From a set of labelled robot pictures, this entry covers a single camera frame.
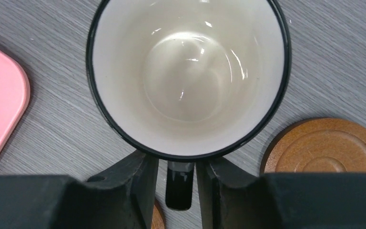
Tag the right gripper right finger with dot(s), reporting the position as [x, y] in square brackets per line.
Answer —
[231, 198]

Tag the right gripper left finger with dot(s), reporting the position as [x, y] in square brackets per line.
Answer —
[120, 197]

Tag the brown coaster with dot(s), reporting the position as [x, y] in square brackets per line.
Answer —
[158, 217]
[317, 145]

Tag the grey cup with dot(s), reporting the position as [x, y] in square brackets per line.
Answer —
[188, 80]

